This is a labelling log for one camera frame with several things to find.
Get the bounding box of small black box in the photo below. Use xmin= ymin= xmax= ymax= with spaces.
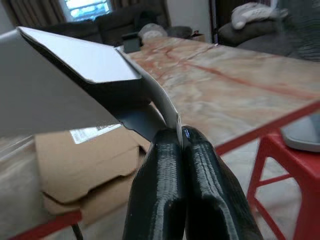
xmin=121 ymin=32 xmax=141 ymax=54

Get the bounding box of white plush pillow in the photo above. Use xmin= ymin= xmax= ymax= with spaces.
xmin=230 ymin=3 xmax=289 ymax=30

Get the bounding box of black cable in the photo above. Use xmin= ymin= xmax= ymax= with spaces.
xmin=70 ymin=223 xmax=85 ymax=240

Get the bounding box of light grey pillow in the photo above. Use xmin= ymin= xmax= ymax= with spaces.
xmin=138 ymin=23 xmax=169 ymax=43

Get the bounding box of brown cardboard box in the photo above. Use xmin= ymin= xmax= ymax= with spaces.
xmin=34 ymin=123 xmax=154 ymax=229

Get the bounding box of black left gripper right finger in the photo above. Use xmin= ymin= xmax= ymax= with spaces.
xmin=181 ymin=126 xmax=264 ymax=240

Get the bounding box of brown curtain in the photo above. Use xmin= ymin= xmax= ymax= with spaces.
xmin=4 ymin=0 xmax=67 ymax=27

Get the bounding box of dark grey pillow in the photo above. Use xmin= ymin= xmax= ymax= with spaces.
xmin=166 ymin=25 xmax=194 ymax=40

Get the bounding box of white cardboard box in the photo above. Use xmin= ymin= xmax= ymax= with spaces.
xmin=0 ymin=25 xmax=184 ymax=151

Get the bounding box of dark grey sofa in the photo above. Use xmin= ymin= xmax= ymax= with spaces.
xmin=39 ymin=4 xmax=171 ymax=48
xmin=218 ymin=14 xmax=320 ymax=60

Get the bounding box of window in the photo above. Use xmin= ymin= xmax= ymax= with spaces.
xmin=65 ymin=0 xmax=111 ymax=21

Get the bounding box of grey flat object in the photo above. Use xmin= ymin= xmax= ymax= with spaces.
xmin=279 ymin=113 xmax=320 ymax=153

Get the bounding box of red plastic stool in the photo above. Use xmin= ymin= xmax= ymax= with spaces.
xmin=245 ymin=131 xmax=320 ymax=240

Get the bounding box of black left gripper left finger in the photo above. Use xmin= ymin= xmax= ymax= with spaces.
xmin=121 ymin=128 xmax=188 ymax=240

